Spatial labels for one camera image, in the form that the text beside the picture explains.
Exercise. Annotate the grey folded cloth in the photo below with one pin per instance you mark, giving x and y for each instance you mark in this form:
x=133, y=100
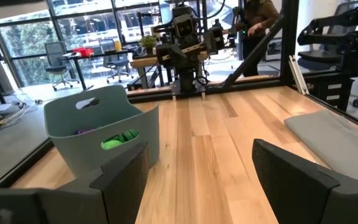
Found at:
x=337, y=140

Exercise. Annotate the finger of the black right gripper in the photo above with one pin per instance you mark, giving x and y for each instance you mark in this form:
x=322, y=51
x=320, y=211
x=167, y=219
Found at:
x=168, y=56
x=214, y=39

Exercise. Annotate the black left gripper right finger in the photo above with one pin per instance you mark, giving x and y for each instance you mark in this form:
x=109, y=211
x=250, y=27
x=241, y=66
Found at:
x=294, y=196

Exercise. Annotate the light wooden table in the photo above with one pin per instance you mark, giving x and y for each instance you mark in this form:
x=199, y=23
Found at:
x=141, y=62

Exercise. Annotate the red box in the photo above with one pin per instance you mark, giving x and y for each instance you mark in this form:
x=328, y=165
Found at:
x=83, y=52

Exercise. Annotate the yellow cup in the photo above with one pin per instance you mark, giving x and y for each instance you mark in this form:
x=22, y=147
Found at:
x=118, y=46

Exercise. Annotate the dark green toy broccoli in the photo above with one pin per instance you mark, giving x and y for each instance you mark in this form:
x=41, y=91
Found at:
x=129, y=135

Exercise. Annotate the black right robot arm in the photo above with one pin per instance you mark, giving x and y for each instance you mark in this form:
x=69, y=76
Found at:
x=186, y=77

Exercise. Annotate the grey office chair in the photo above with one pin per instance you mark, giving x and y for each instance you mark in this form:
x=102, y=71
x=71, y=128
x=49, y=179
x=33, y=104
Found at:
x=117, y=63
x=54, y=56

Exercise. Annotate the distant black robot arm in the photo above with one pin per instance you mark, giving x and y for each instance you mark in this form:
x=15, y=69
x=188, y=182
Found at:
x=337, y=34

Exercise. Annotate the black office desk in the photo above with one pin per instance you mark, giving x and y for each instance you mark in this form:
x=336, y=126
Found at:
x=104, y=54

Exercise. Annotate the black drawer cabinet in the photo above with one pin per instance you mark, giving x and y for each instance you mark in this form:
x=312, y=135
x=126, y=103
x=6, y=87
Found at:
x=331, y=93

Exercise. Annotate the teal plastic bin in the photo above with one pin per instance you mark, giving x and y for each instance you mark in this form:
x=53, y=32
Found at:
x=82, y=155

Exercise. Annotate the silver aluminium bar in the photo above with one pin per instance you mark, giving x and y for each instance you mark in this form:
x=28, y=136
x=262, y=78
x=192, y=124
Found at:
x=298, y=76

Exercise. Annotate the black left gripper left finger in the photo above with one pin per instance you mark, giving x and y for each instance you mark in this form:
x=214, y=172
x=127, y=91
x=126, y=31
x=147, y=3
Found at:
x=117, y=199

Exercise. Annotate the purple toy onion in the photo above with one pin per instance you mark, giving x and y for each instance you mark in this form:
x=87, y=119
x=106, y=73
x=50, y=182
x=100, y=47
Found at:
x=84, y=132

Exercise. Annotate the person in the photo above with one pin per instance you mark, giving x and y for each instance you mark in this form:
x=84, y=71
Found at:
x=256, y=18

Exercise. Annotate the small green potted plant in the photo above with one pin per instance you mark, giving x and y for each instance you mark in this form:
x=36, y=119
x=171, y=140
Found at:
x=148, y=42

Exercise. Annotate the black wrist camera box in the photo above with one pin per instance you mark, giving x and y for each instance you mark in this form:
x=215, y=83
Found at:
x=185, y=27

